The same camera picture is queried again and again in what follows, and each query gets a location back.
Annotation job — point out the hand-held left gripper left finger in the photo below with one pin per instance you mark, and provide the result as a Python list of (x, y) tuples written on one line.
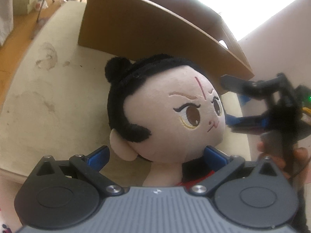
[(98, 157)]

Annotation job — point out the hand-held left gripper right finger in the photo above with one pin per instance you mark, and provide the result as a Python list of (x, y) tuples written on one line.
[(216, 157)]

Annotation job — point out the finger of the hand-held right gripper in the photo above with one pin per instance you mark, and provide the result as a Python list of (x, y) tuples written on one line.
[(233, 83), (245, 123)]

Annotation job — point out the plush doll with black hair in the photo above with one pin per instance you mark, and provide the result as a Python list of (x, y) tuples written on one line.
[(158, 102)]

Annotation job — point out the brown cardboard box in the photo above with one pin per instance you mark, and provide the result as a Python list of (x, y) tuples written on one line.
[(145, 29)]

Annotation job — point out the person's right hand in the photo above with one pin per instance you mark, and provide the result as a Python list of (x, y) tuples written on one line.
[(302, 160)]

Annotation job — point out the white curtain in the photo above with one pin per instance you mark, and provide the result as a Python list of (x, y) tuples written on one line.
[(6, 17)]

